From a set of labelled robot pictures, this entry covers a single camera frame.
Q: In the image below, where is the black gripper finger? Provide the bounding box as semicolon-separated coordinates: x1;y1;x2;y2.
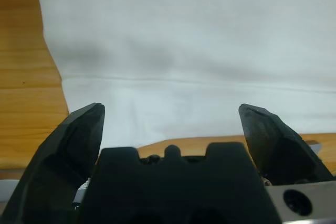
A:
238;103;336;186
6;102;106;224

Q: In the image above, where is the white t-shirt with black logo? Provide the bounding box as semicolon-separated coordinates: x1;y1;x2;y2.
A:
33;0;336;152

